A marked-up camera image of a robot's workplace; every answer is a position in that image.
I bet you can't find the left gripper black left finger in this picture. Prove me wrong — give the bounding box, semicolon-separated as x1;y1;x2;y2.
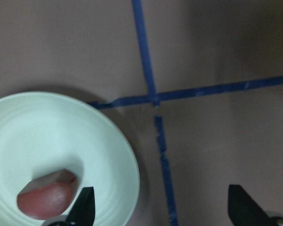
66;187;95;226

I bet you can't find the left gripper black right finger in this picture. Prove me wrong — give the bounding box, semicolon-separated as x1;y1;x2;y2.
227;185;268;226

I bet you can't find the brown half-moon bun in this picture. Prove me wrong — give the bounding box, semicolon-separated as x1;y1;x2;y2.
17;169;78;220

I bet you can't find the light green round plate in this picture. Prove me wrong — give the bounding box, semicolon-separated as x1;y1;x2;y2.
0;92;140;226

